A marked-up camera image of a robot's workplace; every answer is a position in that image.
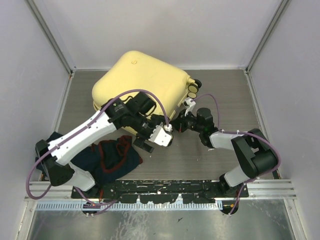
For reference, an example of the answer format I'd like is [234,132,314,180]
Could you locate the yellow suitcase black lining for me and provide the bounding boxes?
[92,50,201,120]

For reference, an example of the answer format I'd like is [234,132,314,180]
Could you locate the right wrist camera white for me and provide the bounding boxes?
[182,97,196,117]

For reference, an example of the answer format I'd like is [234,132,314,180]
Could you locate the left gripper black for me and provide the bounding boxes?
[130,111,170,151]

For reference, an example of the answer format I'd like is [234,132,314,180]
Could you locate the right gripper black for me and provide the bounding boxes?
[167,108,203,134]

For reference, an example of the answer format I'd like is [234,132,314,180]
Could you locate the right aluminium corner post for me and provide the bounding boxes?
[244,0,292,74]

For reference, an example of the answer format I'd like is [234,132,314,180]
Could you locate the navy garment red trim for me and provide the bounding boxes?
[71,135,143,186]

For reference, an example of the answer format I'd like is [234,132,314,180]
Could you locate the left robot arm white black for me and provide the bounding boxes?
[35,92,157,198]

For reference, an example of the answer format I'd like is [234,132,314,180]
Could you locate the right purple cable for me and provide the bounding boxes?
[192,93,282,216]

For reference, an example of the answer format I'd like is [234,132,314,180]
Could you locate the aluminium corner post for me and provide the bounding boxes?
[26,0,77,75]
[244,0,292,74]

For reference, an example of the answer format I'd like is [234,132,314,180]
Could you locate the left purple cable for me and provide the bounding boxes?
[26,89,173,216]

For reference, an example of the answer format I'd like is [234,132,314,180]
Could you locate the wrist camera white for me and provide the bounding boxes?
[148,124,173,147]
[182,97,196,117]

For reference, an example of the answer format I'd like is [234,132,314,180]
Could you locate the aluminium rail frame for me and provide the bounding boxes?
[25,179,297,215]

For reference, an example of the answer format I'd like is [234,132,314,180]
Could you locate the purple cable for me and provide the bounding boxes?
[192,93,282,216]
[26,89,173,216]

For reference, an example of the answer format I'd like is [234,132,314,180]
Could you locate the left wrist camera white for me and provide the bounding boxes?
[148,124,173,147]

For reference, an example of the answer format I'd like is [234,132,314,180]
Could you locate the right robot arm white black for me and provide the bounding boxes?
[171,107,280,197]

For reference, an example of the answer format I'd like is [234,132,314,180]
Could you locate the left aluminium corner post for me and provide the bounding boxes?
[26,0,77,75]

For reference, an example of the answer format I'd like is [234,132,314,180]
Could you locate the black mounting base plate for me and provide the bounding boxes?
[83,180,241,204]

